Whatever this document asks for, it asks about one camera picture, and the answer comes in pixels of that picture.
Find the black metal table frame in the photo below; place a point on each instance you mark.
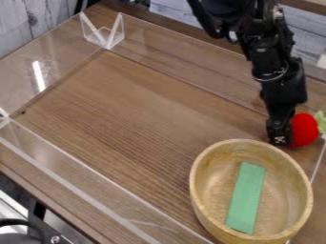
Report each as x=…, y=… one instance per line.
x=27, y=222

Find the clear acrylic corner bracket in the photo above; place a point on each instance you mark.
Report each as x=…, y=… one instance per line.
x=103, y=37

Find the green rectangular block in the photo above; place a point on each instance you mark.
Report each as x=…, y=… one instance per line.
x=244, y=198

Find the clear acrylic tray enclosure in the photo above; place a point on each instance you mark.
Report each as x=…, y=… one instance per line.
x=104, y=126

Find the red plush strawberry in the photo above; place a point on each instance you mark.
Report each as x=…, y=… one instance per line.
x=307, y=127

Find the wooden bowl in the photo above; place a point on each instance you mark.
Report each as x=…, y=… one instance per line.
x=286, y=198

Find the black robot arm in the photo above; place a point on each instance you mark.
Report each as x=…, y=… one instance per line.
x=254, y=24

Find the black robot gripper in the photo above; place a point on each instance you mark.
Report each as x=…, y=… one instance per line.
x=282, y=95

